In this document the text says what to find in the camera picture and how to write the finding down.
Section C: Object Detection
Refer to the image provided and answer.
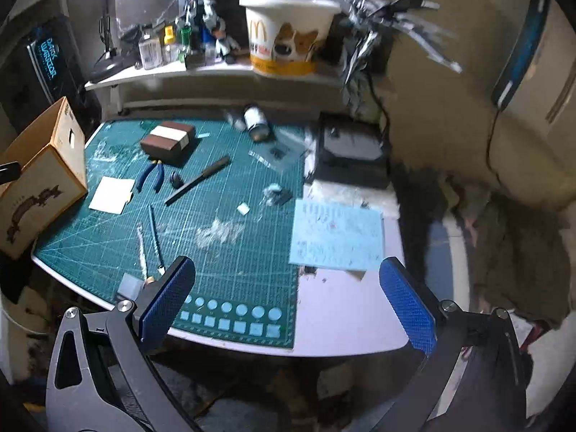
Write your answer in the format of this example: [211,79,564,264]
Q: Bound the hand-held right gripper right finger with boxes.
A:
[378,256,527,432]

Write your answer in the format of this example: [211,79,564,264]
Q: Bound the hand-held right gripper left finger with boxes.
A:
[45,256,201,432]

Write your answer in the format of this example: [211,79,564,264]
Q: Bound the brown cardboard box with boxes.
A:
[0,96,89,260]

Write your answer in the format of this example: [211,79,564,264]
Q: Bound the dark green craft tool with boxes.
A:
[164,155,232,206]

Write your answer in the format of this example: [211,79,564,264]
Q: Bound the brown white sanding block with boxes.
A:
[140,121,197,165]

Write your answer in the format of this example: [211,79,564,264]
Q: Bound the black white cylinder bottle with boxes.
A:
[243,104,271,141]

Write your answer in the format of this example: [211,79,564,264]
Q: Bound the small grey box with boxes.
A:
[118,274,145,300]

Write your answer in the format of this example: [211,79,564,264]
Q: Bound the thin white stick tool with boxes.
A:
[136,222,149,276]

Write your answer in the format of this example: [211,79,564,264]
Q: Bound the green cutting mat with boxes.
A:
[31,119,307,350]

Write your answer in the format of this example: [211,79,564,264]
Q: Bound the pale blue paper sheet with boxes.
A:
[288,199,386,273]

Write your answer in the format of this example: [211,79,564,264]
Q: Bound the white square paper pad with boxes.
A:
[89,177,136,214]

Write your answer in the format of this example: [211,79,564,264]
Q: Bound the black computer tower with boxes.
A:
[0,13,102,136]

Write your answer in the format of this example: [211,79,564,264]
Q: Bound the dark fuzzy blanket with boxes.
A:
[387,90,576,329]

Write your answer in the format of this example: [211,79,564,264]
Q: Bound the black desk lamp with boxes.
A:
[87,0,121,84]

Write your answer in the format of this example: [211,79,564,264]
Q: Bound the small pale and black bits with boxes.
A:
[263,184,293,208]

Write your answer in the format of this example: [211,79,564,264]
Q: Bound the black flat device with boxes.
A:
[315,114,390,190]

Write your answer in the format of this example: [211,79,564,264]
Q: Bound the clear bag with black part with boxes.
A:
[249,141,303,174]

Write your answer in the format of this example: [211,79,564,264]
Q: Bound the clear glass bottle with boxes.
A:
[139,27,162,71]

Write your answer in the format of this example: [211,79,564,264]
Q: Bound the yellow cap bottle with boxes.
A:
[162,26,177,64]

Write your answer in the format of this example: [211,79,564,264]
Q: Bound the grey stormy backdrop panel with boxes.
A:
[114,0,361,42]

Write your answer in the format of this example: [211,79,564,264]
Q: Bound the green small bottle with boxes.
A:
[177,20,194,62]

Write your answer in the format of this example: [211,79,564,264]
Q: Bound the white shelf riser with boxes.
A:
[85,60,356,116]

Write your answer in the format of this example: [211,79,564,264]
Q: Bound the blue white robot model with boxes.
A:
[177,0,242,64]

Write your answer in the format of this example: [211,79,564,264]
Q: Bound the silver winged model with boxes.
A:
[339,0,464,105]

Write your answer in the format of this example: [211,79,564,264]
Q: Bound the blue black curved board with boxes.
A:
[490,0,552,109]

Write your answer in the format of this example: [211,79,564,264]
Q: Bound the printed paper bucket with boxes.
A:
[238,0,341,77]

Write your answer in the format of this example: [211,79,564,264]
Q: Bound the blue handled pliers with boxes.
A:
[135,158,167,192]

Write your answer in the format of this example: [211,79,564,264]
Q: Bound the black cable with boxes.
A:
[368,67,393,145]

